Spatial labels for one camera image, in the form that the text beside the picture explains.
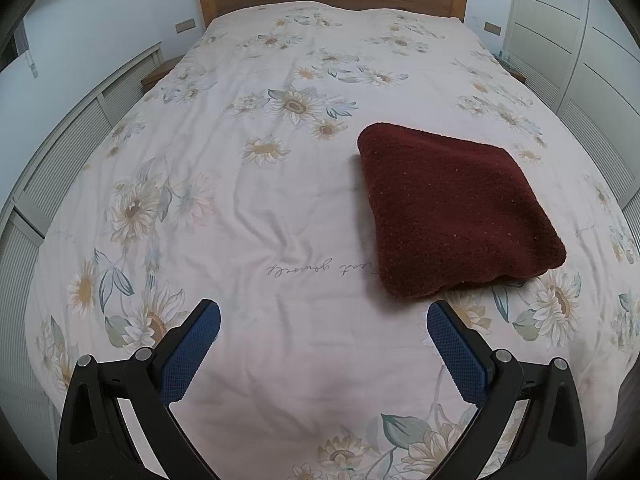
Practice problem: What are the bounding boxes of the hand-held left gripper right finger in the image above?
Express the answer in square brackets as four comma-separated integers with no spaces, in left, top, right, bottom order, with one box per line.
[426,301,589,480]

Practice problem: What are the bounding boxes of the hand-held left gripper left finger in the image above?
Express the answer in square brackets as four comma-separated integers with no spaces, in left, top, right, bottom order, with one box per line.
[56,298,222,480]

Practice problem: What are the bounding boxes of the dark red blanket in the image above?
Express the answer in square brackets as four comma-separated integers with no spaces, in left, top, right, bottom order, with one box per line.
[357,122,568,301]

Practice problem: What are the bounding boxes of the floral printed duvet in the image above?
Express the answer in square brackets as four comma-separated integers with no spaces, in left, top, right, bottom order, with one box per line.
[22,0,640,480]

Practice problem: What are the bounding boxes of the white louvred cabinet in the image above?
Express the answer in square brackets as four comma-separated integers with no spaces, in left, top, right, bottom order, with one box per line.
[0,41,164,461]

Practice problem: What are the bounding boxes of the wooden nightstand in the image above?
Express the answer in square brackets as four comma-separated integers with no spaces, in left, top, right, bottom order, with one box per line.
[140,55,186,92]
[495,55,529,84]

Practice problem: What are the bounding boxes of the white wardrobe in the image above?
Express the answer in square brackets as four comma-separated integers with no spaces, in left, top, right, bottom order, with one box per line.
[502,0,640,211]

